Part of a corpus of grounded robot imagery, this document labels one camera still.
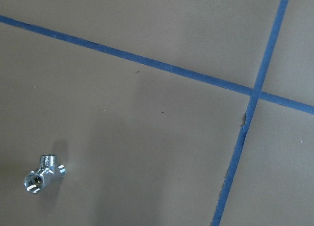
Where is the chrome tee pipe fitting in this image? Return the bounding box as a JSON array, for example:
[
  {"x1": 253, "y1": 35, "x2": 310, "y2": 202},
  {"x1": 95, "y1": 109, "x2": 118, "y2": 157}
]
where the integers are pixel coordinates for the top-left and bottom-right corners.
[{"x1": 24, "y1": 154, "x2": 66, "y2": 194}]

